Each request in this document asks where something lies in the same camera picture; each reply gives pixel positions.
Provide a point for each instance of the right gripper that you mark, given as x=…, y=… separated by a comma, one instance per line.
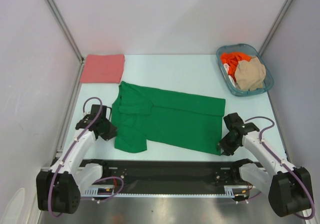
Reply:
x=228, y=150

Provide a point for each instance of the corner aluminium post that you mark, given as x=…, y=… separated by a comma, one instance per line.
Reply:
x=53, y=7
x=284, y=9

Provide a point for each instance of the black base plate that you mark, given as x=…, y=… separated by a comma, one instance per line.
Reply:
x=173, y=178

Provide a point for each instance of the blue plastic basket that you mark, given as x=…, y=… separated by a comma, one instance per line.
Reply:
x=251, y=51

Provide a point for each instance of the left corner aluminium post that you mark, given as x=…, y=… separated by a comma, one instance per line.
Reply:
x=53, y=7

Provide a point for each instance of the green t shirt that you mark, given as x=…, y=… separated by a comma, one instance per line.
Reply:
x=188, y=121

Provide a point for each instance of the beige t shirt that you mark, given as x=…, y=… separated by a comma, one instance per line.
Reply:
x=250, y=75

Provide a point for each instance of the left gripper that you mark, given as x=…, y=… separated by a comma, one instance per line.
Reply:
x=112, y=132

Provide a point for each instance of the right corner aluminium post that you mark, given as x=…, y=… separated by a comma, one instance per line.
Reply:
x=284, y=9

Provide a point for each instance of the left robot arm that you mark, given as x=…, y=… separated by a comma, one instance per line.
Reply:
x=59, y=189

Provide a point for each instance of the orange t shirt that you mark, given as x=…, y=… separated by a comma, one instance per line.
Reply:
x=232, y=59

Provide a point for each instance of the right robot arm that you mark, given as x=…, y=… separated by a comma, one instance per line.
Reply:
x=287, y=187

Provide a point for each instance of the folded pink t shirt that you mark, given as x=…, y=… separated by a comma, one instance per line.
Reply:
x=103, y=69

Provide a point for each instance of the white garment in basket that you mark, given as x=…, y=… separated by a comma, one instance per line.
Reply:
x=227, y=68

